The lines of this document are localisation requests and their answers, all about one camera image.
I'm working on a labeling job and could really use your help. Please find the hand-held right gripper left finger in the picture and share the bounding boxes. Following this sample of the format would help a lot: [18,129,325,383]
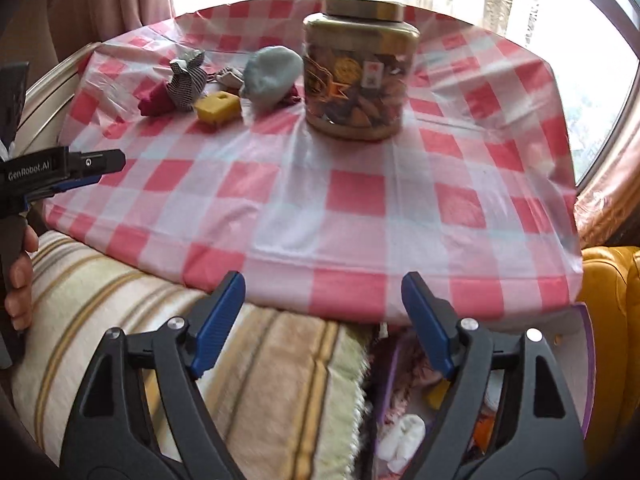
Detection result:
[59,270,248,480]

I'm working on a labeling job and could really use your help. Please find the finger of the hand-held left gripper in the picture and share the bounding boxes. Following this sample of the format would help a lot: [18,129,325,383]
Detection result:
[29,149,127,202]

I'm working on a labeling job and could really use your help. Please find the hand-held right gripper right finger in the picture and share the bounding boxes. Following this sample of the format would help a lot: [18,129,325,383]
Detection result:
[400,271,588,480]

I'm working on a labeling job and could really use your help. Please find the purple cardboard box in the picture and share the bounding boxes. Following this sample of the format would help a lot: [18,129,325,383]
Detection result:
[360,302,596,480]

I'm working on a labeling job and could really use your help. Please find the person's left hand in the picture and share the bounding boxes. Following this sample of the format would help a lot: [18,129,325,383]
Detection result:
[6,224,40,332]

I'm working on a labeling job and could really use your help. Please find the striped plush blanket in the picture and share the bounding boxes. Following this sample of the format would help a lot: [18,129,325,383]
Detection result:
[10,230,373,480]

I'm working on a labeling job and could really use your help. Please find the grey striped cloth toy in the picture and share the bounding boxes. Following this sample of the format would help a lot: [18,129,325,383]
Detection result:
[167,49,207,112]

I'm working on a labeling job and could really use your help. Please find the white socks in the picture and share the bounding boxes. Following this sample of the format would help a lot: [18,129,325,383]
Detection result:
[377,414,427,473]

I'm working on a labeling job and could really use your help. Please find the yellow sponge with hole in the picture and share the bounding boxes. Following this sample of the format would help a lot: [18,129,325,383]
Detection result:
[194,91,240,133]

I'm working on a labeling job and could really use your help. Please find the red checked tablecloth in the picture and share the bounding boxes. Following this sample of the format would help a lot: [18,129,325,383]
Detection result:
[42,0,586,323]

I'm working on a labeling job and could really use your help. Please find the small grey cloth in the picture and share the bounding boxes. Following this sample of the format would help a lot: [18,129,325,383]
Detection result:
[210,66,246,92]

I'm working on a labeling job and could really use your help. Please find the pink patterned curtain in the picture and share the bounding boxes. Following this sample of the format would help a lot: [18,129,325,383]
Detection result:
[45,0,176,66]
[575,160,640,251]

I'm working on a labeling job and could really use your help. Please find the yellow leather armchair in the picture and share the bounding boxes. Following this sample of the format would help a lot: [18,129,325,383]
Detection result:
[580,245,640,461]

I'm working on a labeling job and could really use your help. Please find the pale teal cloth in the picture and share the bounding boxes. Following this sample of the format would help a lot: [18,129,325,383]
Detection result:
[239,46,304,116]

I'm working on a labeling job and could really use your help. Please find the gold lidded snack jar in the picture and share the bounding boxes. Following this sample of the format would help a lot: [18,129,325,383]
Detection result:
[302,0,421,142]

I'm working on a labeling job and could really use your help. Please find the cream wooden frame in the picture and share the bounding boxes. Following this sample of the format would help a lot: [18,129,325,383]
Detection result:
[22,42,98,131]

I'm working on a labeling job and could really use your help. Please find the dark window frame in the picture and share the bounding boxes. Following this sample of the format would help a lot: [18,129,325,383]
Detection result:
[545,0,640,186]

